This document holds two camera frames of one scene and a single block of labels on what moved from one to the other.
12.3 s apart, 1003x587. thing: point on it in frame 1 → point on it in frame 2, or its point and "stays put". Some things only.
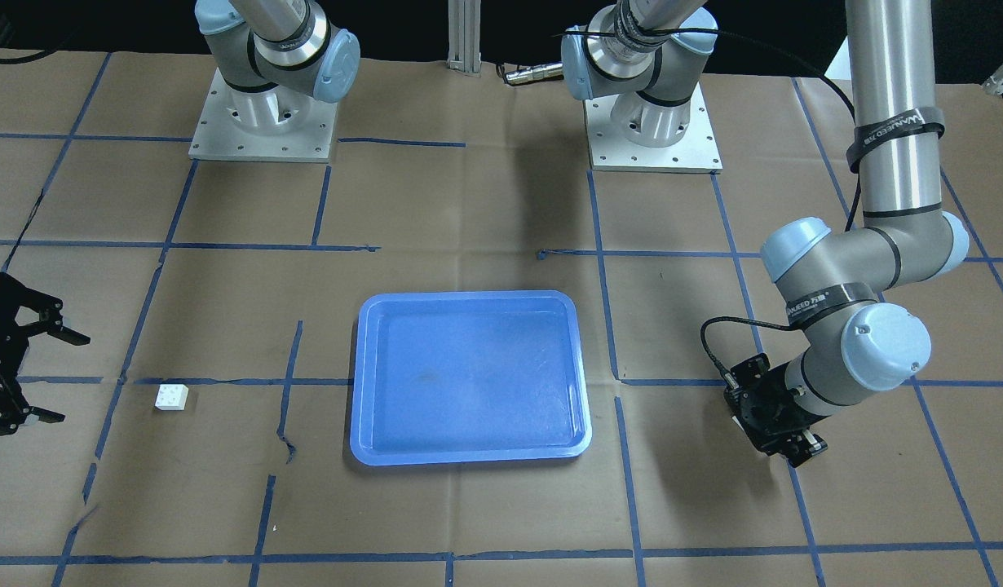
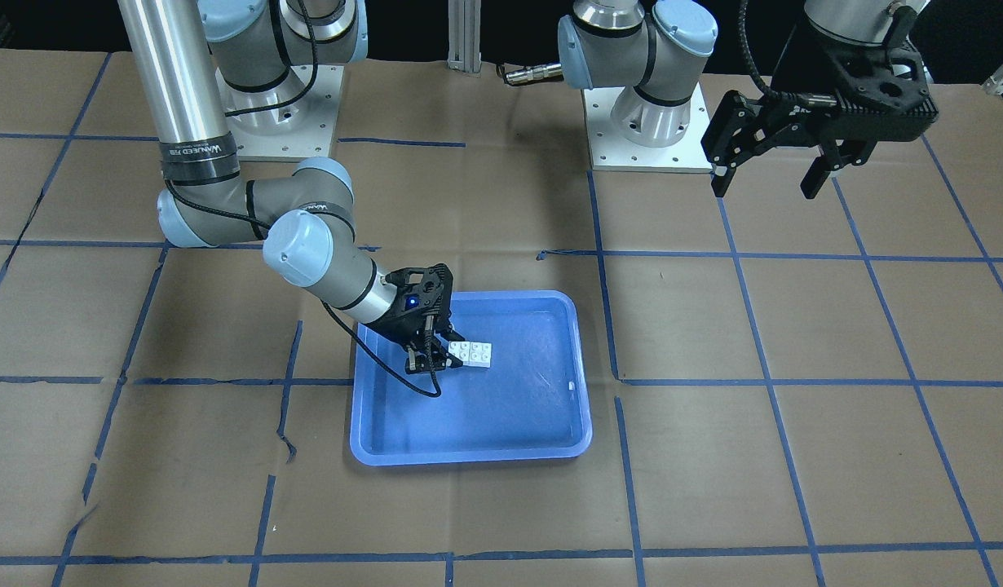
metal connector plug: (536, 72) stays put
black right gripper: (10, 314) → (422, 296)
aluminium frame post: (464, 24) stays put
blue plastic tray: (467, 377) stays put
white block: (171, 397) → (461, 350)
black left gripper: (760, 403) → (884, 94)
